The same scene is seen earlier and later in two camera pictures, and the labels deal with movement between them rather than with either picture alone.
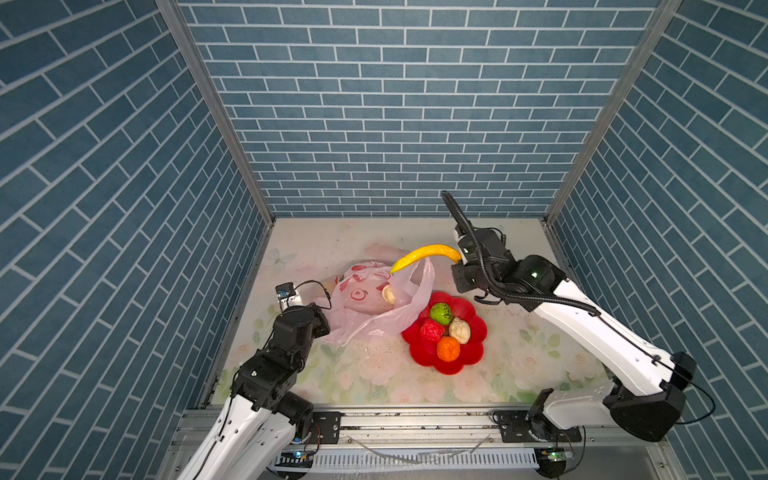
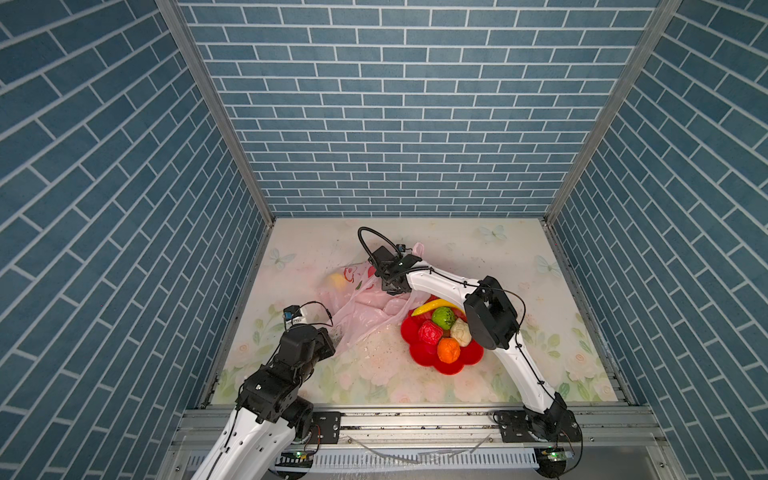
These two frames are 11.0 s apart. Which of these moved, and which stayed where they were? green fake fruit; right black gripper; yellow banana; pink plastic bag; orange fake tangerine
Moved: yellow banana; right black gripper
Stayed: orange fake tangerine; green fake fruit; pink plastic bag
